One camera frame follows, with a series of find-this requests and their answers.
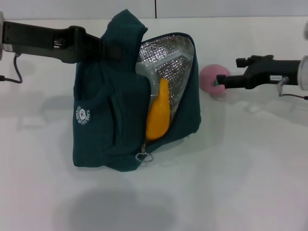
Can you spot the dark teal insulated lunch bag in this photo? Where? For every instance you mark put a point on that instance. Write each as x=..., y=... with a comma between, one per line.
x=103, y=115

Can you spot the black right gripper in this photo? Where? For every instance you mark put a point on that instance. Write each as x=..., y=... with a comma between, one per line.
x=272, y=71

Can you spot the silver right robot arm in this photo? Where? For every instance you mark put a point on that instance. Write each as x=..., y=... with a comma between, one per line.
x=304, y=72

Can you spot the yellow banana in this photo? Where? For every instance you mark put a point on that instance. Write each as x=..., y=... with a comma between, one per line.
x=158, y=115

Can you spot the pink toy peach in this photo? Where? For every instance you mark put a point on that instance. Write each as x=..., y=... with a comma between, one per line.
x=210, y=77

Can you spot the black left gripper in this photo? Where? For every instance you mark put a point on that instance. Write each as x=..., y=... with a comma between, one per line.
x=36, y=39

